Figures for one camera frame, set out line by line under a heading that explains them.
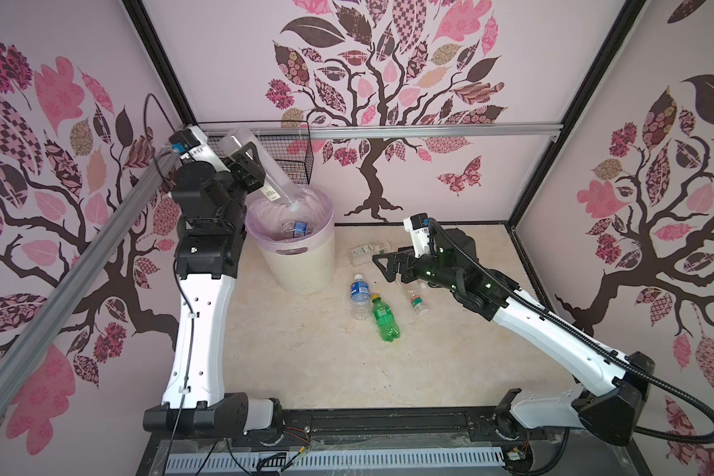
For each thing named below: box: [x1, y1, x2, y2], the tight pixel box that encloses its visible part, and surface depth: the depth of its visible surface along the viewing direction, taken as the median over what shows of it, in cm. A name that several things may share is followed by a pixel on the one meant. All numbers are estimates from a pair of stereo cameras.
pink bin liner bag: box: [244, 186, 335, 253], surface depth 94 cm
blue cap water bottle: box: [279, 221, 314, 238], surface depth 100 cm
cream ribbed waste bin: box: [258, 234, 337, 296], surface depth 97 cm
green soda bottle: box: [370, 293, 401, 343], surface depth 91 cm
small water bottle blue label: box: [350, 273, 371, 321], surface depth 97 cm
